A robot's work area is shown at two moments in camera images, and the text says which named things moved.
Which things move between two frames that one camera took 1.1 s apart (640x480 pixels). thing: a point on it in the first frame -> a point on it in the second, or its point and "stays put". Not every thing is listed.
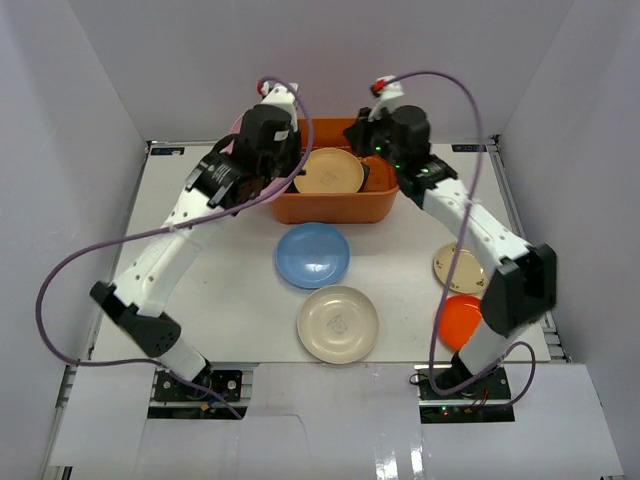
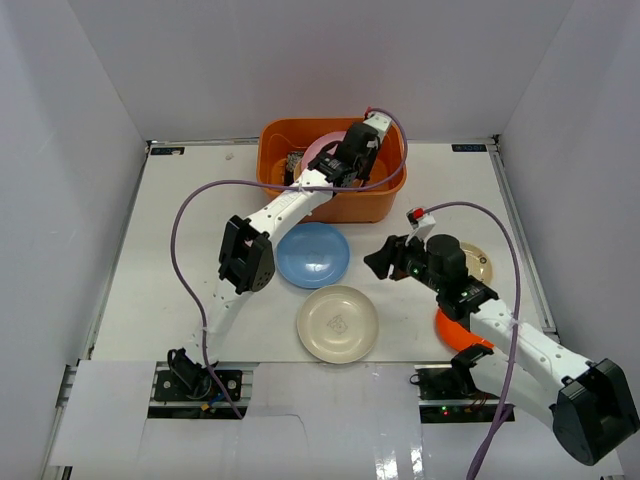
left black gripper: (293, 163) -> (366, 163)
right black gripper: (359, 132) -> (394, 252)
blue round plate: (313, 255) stays put
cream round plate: (337, 324) stays put
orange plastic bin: (375, 201) stays put
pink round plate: (234, 129) -> (319, 142)
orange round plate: (460, 318) stays put
